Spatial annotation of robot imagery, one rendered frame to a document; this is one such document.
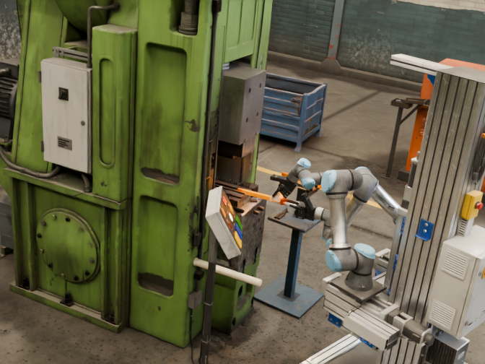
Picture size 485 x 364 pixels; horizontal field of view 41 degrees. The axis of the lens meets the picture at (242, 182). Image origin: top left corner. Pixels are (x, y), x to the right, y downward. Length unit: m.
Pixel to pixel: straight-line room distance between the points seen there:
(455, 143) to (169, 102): 1.59
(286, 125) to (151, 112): 4.17
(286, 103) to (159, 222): 4.02
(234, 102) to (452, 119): 1.25
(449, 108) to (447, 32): 8.06
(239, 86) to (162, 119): 0.49
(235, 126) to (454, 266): 1.45
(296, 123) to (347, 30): 4.30
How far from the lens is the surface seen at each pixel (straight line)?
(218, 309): 4.40
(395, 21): 11.48
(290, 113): 7.77
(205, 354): 4.03
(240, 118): 3.76
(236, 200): 4.01
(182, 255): 3.96
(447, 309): 3.46
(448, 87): 3.23
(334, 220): 3.43
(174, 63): 3.67
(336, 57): 12.06
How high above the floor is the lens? 2.66
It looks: 23 degrees down
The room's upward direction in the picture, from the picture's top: 5 degrees clockwise
